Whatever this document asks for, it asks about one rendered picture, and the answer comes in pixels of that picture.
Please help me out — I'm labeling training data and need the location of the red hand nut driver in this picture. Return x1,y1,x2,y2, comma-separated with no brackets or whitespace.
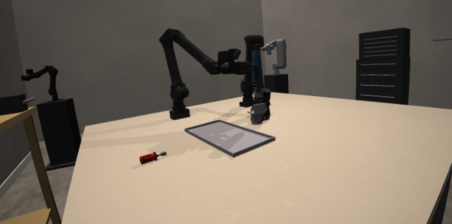
140,151,167,164

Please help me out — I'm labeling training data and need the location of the dark blue nut driver barrel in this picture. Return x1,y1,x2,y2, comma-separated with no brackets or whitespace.
252,50,261,88

